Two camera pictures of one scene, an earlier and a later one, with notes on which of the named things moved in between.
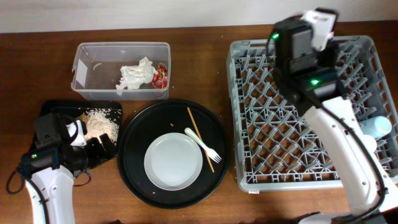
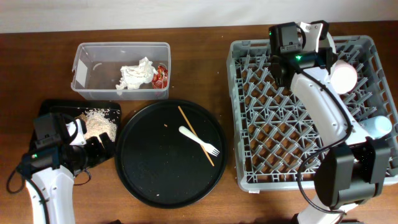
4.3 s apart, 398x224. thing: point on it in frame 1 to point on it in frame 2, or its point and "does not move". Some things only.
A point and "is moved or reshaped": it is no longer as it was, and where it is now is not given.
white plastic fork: x=211 y=152 is moved or reshaped
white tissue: x=133 y=76 does not move
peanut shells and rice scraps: x=101 y=121 does not move
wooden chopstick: x=209 y=162 to x=195 y=133
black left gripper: x=107 y=144 does not move
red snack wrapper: x=160 y=79 does not move
